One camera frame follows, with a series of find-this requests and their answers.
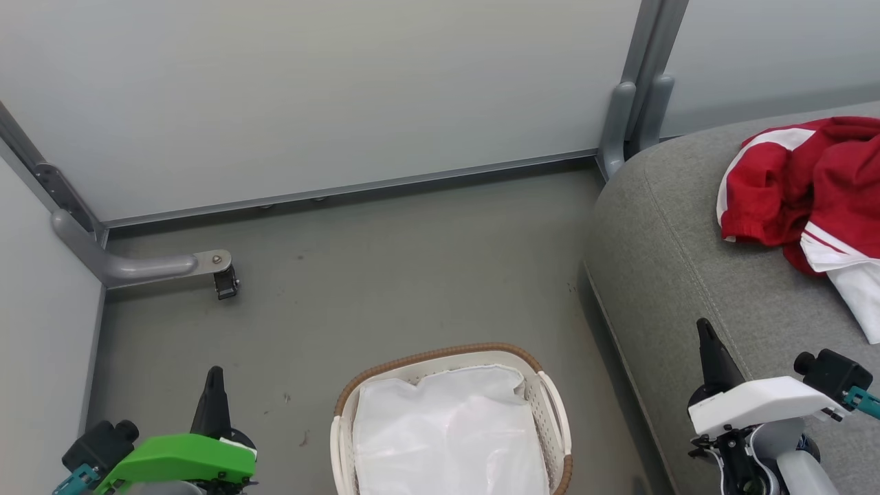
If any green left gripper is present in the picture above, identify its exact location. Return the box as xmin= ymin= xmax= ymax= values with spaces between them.
xmin=93 ymin=366 xmax=257 ymax=495

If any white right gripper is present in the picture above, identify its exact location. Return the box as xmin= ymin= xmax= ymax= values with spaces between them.
xmin=689 ymin=318 xmax=848 ymax=438

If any white laundry basket brown rim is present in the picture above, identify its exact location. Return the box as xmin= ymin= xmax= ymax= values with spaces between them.
xmin=330 ymin=342 xmax=573 ymax=495

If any white cloth basket liner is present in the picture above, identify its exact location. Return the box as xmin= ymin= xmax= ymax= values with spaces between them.
xmin=352 ymin=364 xmax=551 ymax=495

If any grey fabric sofa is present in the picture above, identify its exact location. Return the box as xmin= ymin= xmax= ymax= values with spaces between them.
xmin=583 ymin=102 xmax=880 ymax=495

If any black caster wheel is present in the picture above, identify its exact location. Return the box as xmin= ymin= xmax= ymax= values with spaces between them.
xmin=213 ymin=265 xmax=240 ymax=300

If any teal right camera connector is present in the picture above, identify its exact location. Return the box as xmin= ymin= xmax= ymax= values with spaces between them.
xmin=844 ymin=386 xmax=880 ymax=420

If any teal camera connector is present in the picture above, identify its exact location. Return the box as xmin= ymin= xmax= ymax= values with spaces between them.
xmin=54 ymin=464 xmax=101 ymax=495
xmin=844 ymin=386 xmax=880 ymax=420

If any teal left camera connector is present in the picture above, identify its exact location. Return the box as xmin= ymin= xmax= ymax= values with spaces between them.
xmin=54 ymin=464 xmax=101 ymax=495

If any grey partition post with foot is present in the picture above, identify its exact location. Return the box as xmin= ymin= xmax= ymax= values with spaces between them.
xmin=0 ymin=103 xmax=233 ymax=289

